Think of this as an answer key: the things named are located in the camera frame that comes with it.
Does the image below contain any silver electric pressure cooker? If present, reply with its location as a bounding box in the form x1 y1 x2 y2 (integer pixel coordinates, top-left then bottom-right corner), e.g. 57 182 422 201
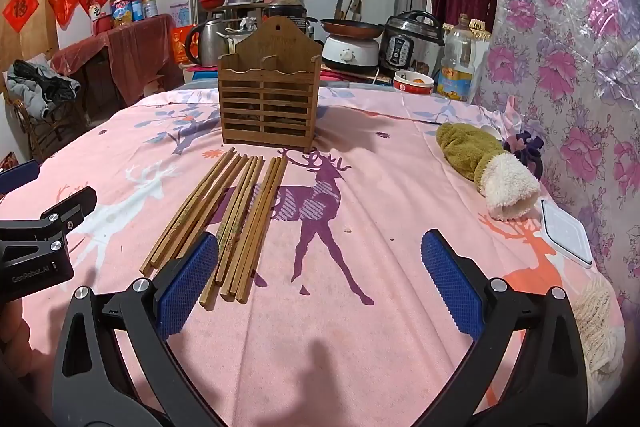
381 10 446 78

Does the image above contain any grey and black jacket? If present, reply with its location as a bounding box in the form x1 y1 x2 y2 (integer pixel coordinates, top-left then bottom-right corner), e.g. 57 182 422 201
4 59 82 120

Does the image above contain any large yellow oil bottle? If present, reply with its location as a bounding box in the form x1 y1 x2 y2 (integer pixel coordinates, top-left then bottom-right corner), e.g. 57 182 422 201
111 0 133 28

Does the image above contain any large red diamond paper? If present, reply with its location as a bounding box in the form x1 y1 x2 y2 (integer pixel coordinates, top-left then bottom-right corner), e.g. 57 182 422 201
1 0 40 34

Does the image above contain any floral plastic sheet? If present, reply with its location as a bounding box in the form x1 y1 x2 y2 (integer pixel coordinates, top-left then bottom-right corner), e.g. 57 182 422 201
470 0 640 308

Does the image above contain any wooden chair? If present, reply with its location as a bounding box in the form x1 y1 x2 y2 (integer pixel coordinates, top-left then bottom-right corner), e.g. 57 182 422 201
10 97 88 160

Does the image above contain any wooden shelf table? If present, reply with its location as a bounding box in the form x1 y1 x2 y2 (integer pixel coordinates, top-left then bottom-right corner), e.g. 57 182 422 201
200 2 266 25

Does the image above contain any wooden chopstick holder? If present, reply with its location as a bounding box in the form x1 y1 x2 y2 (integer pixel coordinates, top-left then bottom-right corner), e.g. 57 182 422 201
217 16 323 154

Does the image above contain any red and white bowl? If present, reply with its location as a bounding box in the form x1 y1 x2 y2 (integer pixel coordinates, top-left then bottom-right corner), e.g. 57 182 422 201
392 70 435 96

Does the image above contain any table with red plastic cover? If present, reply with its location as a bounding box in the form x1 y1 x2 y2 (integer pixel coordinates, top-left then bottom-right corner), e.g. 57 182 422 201
50 13 178 118

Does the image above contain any person's left hand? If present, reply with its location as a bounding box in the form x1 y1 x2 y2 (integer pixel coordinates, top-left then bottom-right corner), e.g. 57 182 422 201
0 297 31 358

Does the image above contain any cream knitted cloth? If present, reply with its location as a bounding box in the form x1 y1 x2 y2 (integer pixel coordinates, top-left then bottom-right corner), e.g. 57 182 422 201
572 274 626 375

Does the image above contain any white electric cooker base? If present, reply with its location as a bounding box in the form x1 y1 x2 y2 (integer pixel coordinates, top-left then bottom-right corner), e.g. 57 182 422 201
321 36 382 72

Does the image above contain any brown frying pan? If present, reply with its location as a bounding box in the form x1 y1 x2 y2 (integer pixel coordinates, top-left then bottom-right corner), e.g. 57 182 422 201
320 18 386 40

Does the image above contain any stainless steel kettle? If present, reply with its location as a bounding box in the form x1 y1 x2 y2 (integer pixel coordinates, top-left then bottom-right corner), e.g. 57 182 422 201
185 18 237 68

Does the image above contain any soy sauce bottle yellow cap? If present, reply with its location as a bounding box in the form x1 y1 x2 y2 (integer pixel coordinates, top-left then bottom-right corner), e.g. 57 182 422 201
263 0 308 25

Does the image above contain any green plush glove white cuff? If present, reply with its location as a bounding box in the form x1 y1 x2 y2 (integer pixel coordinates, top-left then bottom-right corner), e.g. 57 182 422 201
435 122 542 222

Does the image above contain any white square lid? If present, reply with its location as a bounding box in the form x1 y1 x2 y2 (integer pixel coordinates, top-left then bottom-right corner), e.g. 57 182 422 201
540 199 594 268

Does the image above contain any clear cooking oil bottle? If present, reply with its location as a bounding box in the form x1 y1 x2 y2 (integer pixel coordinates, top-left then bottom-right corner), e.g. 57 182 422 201
436 13 477 102

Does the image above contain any orange gift box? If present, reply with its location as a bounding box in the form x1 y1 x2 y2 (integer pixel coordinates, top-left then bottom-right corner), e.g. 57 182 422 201
172 25 201 64

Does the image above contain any set of wooden chopsticks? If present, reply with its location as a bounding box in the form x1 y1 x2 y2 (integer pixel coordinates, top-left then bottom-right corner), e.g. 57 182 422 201
140 148 290 307

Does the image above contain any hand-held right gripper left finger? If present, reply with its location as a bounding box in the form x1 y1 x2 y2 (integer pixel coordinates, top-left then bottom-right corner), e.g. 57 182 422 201
52 231 221 427

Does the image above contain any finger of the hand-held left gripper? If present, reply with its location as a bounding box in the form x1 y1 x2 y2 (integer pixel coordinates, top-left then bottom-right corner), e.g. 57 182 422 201
0 159 42 196
0 186 98 258

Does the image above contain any dark purple cloth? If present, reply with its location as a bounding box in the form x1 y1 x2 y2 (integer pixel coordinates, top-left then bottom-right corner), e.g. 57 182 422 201
502 131 546 180

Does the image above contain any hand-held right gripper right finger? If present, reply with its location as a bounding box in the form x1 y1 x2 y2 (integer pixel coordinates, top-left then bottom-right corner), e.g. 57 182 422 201
420 229 588 427

